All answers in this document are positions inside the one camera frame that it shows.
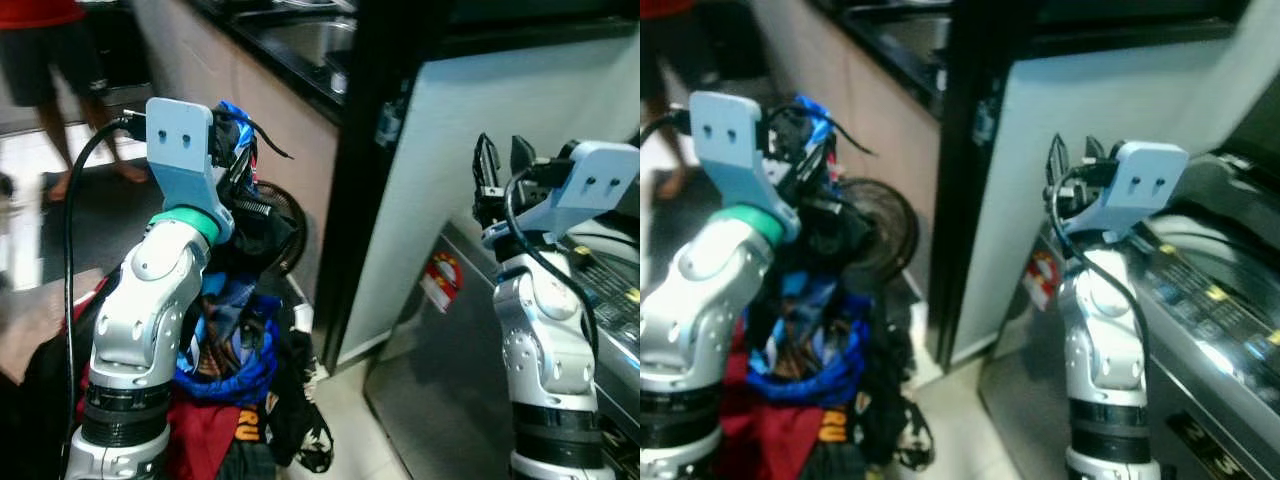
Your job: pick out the blue patterned garment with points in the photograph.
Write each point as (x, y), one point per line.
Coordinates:
(800, 350)
(235, 350)

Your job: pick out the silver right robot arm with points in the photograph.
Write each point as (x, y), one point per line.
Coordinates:
(545, 340)
(1105, 340)

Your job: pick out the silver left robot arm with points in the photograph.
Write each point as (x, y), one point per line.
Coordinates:
(690, 320)
(140, 320)

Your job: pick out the washing machine control panel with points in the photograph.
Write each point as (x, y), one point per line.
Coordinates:
(1215, 300)
(612, 290)

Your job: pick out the grey top-load washing machine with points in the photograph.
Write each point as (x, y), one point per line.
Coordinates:
(440, 400)
(1030, 400)

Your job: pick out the white flat panel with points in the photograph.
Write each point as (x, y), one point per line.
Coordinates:
(1100, 100)
(520, 100)

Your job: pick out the beige kitchen counter black top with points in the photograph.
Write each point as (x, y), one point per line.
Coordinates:
(300, 140)
(890, 130)

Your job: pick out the black floor fan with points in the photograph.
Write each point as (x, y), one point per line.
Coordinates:
(885, 235)
(287, 225)

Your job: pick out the red white warning sticker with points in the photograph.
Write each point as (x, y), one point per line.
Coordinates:
(442, 282)
(1041, 280)

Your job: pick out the black pillar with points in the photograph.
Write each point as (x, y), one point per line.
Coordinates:
(975, 60)
(375, 60)

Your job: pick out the steel kitchen sink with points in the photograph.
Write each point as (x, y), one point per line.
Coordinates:
(915, 35)
(315, 40)

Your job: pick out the dark grey floor mat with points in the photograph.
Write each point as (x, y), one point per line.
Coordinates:
(672, 225)
(90, 225)

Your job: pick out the person in red shirt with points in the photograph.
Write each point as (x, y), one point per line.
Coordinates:
(45, 50)

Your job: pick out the black lace garment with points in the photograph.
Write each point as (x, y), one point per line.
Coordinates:
(895, 400)
(300, 400)

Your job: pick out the dark laundry basket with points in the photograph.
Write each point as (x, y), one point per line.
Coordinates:
(30, 420)

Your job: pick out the light grey left wrist camera mount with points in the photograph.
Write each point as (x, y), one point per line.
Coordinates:
(730, 150)
(180, 150)

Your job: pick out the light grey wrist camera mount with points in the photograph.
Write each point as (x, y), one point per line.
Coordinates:
(585, 185)
(730, 150)
(1140, 180)
(180, 150)

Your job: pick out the light grey right wrist camera mount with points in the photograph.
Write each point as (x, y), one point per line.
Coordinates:
(585, 185)
(1140, 180)

